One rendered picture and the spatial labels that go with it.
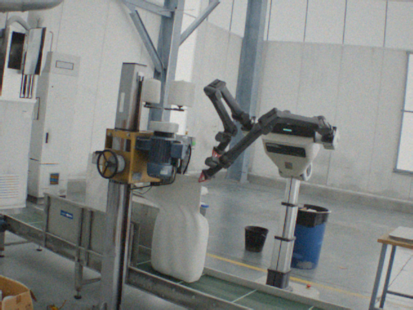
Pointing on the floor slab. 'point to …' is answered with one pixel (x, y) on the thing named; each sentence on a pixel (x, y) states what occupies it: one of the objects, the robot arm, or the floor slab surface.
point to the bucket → (255, 238)
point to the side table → (387, 270)
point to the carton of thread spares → (24, 299)
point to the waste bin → (308, 236)
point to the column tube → (119, 190)
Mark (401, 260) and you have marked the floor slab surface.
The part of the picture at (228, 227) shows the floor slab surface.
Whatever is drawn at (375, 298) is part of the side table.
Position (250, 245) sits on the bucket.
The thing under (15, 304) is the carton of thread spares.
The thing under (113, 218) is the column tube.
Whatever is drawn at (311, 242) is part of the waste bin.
